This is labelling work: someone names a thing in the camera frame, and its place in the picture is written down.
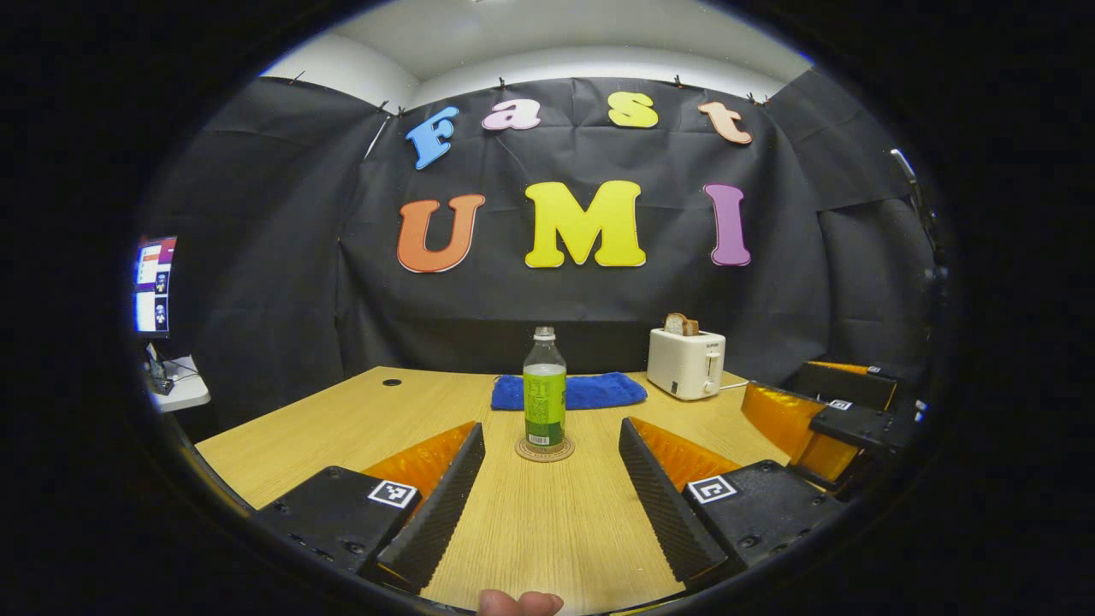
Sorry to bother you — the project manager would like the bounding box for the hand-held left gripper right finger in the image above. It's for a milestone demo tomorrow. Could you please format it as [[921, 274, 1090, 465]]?
[[618, 417, 848, 593]]

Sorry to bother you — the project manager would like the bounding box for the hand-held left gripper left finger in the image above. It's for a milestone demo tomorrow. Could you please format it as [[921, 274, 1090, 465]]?
[[252, 421, 487, 595]]

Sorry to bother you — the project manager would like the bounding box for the round wooden coaster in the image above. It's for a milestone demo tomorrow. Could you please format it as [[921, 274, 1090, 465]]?
[[515, 435, 576, 464]]

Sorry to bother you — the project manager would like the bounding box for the green label water bottle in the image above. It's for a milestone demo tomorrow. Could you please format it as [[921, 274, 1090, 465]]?
[[523, 326, 568, 454]]

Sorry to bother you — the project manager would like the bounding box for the white toaster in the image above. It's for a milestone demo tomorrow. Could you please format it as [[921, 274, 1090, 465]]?
[[647, 328, 727, 401]]

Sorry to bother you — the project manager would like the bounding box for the white side table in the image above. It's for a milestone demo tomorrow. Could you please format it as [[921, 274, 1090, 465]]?
[[144, 342, 211, 414]]

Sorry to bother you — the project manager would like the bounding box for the blue folded towel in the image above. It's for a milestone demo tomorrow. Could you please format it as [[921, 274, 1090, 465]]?
[[490, 371, 648, 412]]

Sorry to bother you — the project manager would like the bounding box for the computer monitor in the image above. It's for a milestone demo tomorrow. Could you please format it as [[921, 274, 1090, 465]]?
[[134, 236, 178, 339]]

